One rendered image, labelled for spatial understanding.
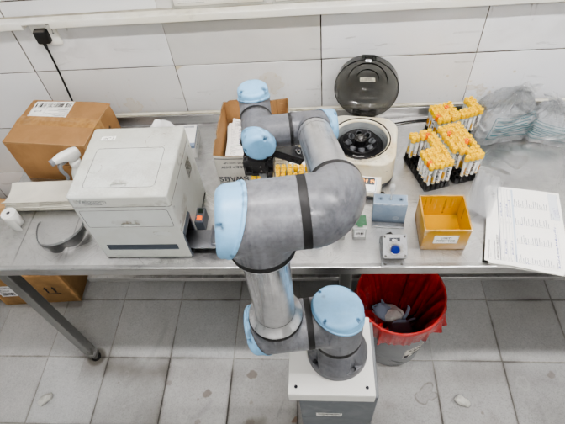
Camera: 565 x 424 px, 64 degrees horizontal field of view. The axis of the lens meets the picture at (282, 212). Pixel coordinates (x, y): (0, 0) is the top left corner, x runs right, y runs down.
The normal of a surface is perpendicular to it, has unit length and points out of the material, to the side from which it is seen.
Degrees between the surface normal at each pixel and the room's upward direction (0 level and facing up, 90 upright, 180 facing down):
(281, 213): 36
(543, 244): 1
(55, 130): 3
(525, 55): 90
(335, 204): 41
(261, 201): 14
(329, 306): 9
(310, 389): 5
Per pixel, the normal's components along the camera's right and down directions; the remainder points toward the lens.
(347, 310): 0.05, -0.69
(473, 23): -0.04, 0.79
